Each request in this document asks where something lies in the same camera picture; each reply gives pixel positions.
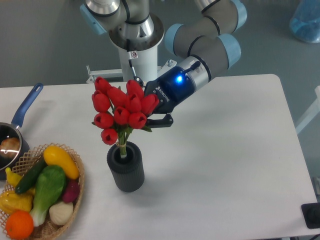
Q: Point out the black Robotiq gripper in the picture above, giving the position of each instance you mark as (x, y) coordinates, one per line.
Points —
(171, 88)

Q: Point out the red tulip bouquet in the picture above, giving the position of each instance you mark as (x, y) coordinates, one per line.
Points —
(119, 113)

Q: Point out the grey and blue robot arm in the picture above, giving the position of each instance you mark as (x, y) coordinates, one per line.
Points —
(207, 47)

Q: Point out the dark grey ribbed vase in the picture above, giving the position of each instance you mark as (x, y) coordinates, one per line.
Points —
(128, 173)

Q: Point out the yellow squash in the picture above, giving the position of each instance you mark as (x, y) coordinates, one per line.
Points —
(55, 155)

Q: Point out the purple red onion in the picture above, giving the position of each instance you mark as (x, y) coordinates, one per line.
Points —
(71, 192)

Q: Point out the green bok choy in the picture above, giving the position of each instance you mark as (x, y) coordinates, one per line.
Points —
(49, 186)

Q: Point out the white garlic bulb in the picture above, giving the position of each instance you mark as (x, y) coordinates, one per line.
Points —
(60, 212)

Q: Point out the green cucumber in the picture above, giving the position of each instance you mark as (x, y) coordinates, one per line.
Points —
(30, 178)

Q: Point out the brown bread roll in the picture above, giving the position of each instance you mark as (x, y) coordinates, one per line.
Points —
(9, 148)

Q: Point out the small yellow banana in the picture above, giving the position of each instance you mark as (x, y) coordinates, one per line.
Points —
(12, 178)

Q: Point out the blue translucent plastic bag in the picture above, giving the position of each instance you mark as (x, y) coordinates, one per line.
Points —
(305, 22)

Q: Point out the yellow bell pepper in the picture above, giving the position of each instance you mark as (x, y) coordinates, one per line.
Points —
(11, 202)

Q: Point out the orange fruit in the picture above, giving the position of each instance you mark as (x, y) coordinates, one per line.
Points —
(19, 225)

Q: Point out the black device at edge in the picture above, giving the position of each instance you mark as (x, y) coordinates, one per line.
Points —
(311, 214)

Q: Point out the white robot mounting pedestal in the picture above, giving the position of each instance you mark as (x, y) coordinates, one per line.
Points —
(137, 46)

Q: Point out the blue handled saucepan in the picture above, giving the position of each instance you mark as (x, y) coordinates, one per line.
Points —
(8, 130)

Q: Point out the white frame at right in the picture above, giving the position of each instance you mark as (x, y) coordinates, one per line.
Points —
(310, 113)

